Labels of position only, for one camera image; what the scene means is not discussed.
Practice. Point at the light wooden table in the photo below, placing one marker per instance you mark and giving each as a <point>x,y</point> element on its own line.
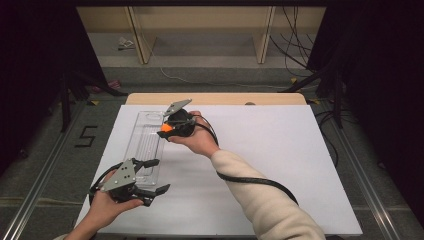
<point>233,99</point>

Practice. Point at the white table cover sheet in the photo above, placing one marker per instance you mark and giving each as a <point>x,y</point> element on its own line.
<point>266,143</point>

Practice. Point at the person's left hand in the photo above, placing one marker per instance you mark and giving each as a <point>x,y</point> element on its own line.
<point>106,208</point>

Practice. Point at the person's right hand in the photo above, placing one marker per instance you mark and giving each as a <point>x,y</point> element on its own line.
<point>200,140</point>

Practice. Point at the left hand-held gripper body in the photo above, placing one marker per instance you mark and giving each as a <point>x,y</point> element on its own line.
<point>121,175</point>

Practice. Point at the black curtain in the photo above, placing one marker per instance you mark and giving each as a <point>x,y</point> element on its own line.
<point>33,66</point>
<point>383,83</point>

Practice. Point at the crumpled white paper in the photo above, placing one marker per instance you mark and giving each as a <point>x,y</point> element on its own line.
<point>126,43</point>

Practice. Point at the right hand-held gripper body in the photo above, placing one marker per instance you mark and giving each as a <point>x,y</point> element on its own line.
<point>181,121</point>

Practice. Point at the metal floor rail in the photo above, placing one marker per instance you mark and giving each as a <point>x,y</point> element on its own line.
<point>378,210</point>
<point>40,186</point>

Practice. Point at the pink object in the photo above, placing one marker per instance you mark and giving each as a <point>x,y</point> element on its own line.
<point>113,85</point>

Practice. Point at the black stand legs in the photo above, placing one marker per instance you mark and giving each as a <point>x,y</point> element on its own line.
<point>66,106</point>
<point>338,106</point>

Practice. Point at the light wooden shelf unit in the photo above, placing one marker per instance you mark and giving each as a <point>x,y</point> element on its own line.
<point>200,16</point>

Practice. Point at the yellow tape piece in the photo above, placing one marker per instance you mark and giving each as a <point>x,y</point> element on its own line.
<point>95,102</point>
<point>313,101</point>
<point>293,80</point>

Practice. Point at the orange ball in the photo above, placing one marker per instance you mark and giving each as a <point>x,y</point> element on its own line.
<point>166,127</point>

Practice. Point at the clear plastic tray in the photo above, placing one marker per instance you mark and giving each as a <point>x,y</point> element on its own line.
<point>146,143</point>

